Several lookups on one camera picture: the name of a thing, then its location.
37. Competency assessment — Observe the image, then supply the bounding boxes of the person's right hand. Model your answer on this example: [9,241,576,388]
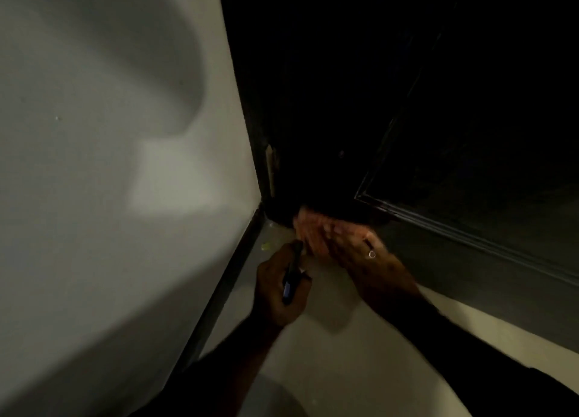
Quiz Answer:
[323,224,424,313]

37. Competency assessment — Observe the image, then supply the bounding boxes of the person's left hand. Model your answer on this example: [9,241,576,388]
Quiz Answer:
[251,242,313,329]

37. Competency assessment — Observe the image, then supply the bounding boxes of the white spray bottle black trigger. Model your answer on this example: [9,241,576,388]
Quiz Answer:
[281,240,305,305]

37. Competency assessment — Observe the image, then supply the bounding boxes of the orange checked cloth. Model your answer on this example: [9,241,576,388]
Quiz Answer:
[293,206,376,259]

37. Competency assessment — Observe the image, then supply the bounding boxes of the black wooden door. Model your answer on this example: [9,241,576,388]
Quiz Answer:
[235,0,579,354]

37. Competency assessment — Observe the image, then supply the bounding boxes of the person's right forearm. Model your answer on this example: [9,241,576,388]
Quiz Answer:
[384,290,534,386]

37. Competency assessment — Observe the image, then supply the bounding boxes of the person's left forearm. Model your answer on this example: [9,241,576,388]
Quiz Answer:
[171,317,283,417]

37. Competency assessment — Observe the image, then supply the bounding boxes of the grey trousers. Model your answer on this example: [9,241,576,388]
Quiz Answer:
[239,375,308,417]

